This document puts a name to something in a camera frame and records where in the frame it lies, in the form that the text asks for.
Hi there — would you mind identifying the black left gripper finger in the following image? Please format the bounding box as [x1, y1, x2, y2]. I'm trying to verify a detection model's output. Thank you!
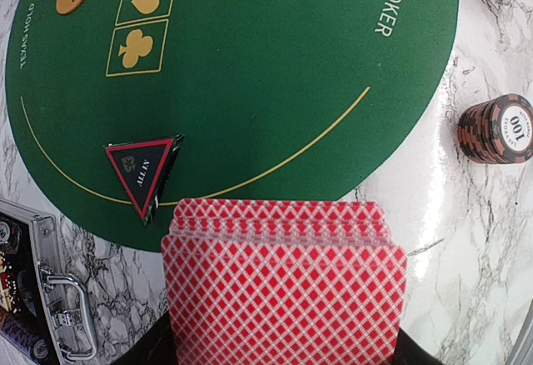
[112, 312, 177, 365]

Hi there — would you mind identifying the red-backed playing card deck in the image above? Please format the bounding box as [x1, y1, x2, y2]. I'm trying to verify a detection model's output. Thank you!
[162, 198, 407, 364]

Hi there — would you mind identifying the aluminium poker chip case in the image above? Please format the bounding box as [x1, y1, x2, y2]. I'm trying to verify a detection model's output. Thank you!
[1, 200, 98, 364]

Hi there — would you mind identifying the green round poker mat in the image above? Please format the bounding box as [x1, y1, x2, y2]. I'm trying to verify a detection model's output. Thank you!
[6, 0, 458, 252]

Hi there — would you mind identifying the dark red 100 chip stack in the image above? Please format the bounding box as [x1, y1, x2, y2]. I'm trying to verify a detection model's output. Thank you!
[457, 93, 532, 164]

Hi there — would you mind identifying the black triangular all-in button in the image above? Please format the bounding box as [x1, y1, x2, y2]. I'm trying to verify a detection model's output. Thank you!
[104, 134, 185, 225]

